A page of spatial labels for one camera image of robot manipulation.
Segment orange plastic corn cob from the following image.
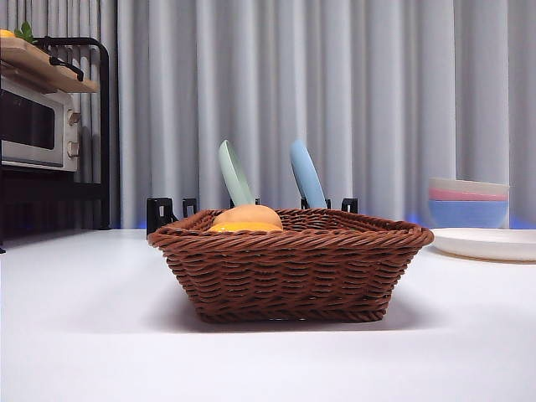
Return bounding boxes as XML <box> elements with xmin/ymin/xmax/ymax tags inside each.
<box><xmin>208</xmin><ymin>220</ymin><xmax>284</xmax><ymax>234</ymax></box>

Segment silver toaster oven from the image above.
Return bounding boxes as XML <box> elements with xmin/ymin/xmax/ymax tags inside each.
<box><xmin>0</xmin><ymin>77</ymin><xmax>81</xmax><ymax>173</ymax></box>

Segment beige bowl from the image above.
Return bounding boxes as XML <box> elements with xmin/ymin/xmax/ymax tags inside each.
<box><xmin>428</xmin><ymin>177</ymin><xmax>511</xmax><ymax>194</ymax></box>

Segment green leaves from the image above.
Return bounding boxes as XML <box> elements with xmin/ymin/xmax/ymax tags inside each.
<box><xmin>14</xmin><ymin>21</ymin><xmax>35</xmax><ymax>43</ymax></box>

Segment light blue plate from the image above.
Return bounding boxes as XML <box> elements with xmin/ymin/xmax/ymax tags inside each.
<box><xmin>289</xmin><ymin>139</ymin><xmax>327</xmax><ymax>209</ymax></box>

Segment black dish rack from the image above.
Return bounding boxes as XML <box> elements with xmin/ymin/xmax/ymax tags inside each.
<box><xmin>145</xmin><ymin>197</ymin><xmax>359</xmax><ymax>235</ymax></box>

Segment wooden tray with black handle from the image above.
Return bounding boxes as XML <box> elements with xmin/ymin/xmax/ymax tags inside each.
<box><xmin>0</xmin><ymin>37</ymin><xmax>100</xmax><ymax>93</ymax></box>

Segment blue bowl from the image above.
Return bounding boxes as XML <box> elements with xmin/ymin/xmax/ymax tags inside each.
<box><xmin>427</xmin><ymin>198</ymin><xmax>510</xmax><ymax>229</ymax></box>

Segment brown wicker basket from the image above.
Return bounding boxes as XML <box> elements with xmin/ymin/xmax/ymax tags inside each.
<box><xmin>147</xmin><ymin>208</ymin><xmax>436</xmax><ymax>324</ymax></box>

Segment brown potato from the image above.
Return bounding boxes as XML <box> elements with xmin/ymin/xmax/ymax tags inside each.
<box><xmin>212</xmin><ymin>204</ymin><xmax>284</xmax><ymax>231</ymax></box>

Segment white plate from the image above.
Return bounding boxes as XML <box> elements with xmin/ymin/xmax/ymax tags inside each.
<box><xmin>430</xmin><ymin>228</ymin><xmax>536</xmax><ymax>263</ymax></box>

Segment black metal shelf frame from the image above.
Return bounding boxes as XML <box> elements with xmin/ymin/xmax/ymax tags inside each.
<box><xmin>0</xmin><ymin>36</ymin><xmax>111</xmax><ymax>252</ymax></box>

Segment pale green plate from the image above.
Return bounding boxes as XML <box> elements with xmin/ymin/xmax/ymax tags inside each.
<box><xmin>218</xmin><ymin>139</ymin><xmax>255</xmax><ymax>207</ymax></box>

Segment pink bowl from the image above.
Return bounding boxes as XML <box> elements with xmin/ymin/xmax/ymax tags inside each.
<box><xmin>427</xmin><ymin>187</ymin><xmax>511</xmax><ymax>202</ymax></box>

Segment grey curtain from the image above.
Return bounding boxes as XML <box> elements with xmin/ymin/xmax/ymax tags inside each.
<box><xmin>0</xmin><ymin>0</ymin><xmax>536</xmax><ymax>230</ymax></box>

